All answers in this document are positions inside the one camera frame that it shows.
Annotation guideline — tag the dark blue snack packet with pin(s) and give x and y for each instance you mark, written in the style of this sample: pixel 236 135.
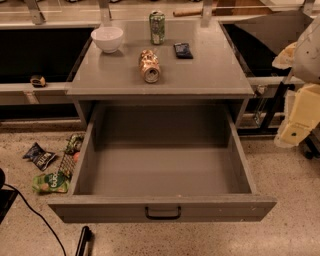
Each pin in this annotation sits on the dark blue snack packet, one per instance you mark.
pixel 182 51

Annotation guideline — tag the checkered snack bag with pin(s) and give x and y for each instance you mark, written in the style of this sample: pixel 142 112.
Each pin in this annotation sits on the checkered snack bag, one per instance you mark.
pixel 67 165

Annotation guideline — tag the green chip bag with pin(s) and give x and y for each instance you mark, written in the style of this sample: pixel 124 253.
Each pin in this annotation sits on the green chip bag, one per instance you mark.
pixel 51 183

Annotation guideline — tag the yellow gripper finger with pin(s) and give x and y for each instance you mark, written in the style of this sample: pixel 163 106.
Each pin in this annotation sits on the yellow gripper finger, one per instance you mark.
pixel 302 115

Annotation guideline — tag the wooden stick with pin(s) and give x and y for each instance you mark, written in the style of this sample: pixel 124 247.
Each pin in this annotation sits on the wooden stick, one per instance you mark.
pixel 187 13

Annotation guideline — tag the green soda can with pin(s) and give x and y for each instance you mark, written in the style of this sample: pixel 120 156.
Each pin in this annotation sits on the green soda can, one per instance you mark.
pixel 157 27

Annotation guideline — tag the grey cabinet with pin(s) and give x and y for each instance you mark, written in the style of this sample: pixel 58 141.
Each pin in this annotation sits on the grey cabinet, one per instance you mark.
pixel 212 73

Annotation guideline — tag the green patterned snack bag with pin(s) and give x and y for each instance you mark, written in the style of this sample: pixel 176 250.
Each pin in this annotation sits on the green patterned snack bag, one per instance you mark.
pixel 74 144

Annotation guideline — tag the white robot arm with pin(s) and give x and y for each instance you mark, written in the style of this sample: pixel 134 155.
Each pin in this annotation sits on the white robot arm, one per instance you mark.
pixel 303 56

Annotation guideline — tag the orange soda can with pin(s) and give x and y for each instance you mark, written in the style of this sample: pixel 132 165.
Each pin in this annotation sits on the orange soda can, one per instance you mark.
pixel 149 66

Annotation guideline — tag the white bowl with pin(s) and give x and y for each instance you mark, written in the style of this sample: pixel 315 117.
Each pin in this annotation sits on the white bowl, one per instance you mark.
pixel 108 39

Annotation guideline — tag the open grey top drawer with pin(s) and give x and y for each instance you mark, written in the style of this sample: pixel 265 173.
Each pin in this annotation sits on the open grey top drawer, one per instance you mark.
pixel 161 157

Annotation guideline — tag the red apple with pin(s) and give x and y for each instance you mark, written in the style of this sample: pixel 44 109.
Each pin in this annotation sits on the red apple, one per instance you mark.
pixel 76 157

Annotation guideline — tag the black stand base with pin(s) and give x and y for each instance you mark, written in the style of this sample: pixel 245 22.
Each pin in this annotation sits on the black stand base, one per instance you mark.
pixel 7 196

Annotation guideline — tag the blue chip bag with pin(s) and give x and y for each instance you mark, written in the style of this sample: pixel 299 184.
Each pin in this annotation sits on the blue chip bag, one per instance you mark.
pixel 39 156

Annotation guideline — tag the black drawer handle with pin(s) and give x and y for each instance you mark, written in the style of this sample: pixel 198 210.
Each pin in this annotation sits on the black drawer handle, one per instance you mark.
pixel 163 214

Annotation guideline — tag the yellow black tape measure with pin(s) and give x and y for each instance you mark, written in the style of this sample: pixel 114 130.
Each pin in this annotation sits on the yellow black tape measure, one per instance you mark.
pixel 38 81

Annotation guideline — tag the black rod on floor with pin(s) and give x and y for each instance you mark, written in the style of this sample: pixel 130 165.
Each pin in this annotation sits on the black rod on floor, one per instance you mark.
pixel 86 236

